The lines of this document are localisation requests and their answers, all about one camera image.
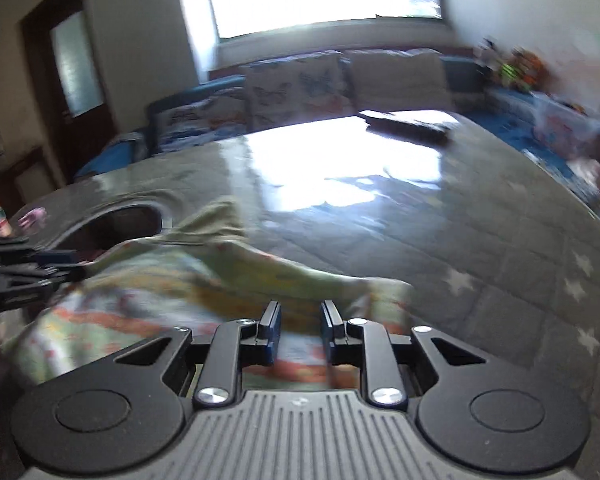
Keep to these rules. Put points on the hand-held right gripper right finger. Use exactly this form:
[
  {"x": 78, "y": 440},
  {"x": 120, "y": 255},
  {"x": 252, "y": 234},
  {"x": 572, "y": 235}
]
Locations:
[{"x": 330, "y": 330}]

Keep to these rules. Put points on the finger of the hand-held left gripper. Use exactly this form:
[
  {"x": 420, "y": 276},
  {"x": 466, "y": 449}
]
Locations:
[
  {"x": 55, "y": 257},
  {"x": 50, "y": 275}
]

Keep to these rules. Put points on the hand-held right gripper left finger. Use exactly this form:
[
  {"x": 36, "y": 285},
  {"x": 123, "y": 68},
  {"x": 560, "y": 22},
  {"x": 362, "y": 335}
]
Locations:
[{"x": 270, "y": 330}]

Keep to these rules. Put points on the green patterned garment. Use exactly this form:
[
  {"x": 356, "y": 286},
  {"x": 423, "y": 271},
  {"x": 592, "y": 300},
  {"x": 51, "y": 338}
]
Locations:
[{"x": 130, "y": 300}]

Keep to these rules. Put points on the small pink object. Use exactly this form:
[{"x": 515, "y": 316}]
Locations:
[{"x": 33, "y": 217}]

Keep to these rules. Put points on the round black built-in cooktop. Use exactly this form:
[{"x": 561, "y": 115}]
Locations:
[{"x": 120, "y": 225}]

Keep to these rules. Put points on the dark wooden side table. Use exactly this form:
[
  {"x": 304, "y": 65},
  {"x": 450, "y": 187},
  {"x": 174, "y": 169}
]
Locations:
[{"x": 20, "y": 175}]

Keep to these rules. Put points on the dark wooden door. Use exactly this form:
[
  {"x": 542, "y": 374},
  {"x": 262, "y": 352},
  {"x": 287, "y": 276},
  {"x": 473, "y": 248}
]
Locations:
[{"x": 40, "y": 85}]

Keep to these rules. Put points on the low butterfly print pillow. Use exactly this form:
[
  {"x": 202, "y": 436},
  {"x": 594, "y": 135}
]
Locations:
[{"x": 200, "y": 122}]

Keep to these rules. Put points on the black remote control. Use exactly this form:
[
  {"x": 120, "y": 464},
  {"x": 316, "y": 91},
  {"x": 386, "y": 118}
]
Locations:
[{"x": 405, "y": 124}]

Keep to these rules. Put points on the large butterfly print pillow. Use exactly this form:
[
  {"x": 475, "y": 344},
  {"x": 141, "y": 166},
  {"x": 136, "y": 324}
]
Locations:
[{"x": 295, "y": 92}]

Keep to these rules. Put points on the white pillow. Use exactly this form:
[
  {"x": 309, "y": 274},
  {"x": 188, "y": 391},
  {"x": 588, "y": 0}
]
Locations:
[{"x": 400, "y": 80}]

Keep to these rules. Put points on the blue sofa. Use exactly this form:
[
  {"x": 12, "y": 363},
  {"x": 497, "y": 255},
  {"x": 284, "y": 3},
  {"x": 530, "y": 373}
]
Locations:
[{"x": 510, "y": 105}]

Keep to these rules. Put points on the white crumpled cloth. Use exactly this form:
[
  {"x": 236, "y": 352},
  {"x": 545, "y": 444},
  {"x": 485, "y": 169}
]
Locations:
[{"x": 587, "y": 175}]

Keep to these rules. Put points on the plush bear with yellow vest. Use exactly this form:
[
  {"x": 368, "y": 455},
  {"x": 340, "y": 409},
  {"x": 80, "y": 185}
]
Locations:
[{"x": 511, "y": 72}]

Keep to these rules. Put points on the clear plastic storage box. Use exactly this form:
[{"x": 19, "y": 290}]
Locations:
[{"x": 565, "y": 120}]

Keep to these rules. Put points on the orange plush toy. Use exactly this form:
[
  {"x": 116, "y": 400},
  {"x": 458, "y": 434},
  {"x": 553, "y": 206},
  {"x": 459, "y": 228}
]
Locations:
[{"x": 532, "y": 70}]

